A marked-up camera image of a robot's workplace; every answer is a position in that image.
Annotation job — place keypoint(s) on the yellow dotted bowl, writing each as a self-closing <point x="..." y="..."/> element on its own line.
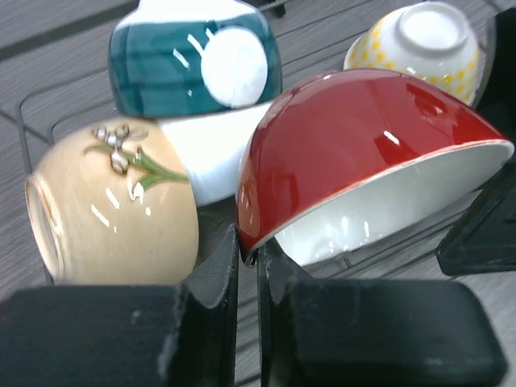
<point x="432" y="41"/>

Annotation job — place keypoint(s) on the white ribbed bowl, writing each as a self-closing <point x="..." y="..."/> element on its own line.
<point x="211" y="146"/>

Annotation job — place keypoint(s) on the black wire dish rack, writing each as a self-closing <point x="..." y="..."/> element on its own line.
<point x="312" y="35"/>

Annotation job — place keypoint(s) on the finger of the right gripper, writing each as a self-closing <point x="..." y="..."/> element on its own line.
<point x="498" y="98"/>
<point x="483" y="239"/>

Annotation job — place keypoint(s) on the beige flower bowl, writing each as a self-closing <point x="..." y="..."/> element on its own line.
<point x="111" y="204"/>

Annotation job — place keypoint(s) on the teal plaid bowl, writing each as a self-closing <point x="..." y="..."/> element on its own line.
<point x="168" y="59"/>

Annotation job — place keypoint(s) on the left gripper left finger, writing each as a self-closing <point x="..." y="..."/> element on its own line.
<point x="179" y="335"/>

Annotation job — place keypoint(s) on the red flower bowl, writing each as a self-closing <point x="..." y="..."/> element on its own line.
<point x="348" y="158"/>

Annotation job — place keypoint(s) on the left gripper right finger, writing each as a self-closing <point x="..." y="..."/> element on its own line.
<point x="372" y="332"/>

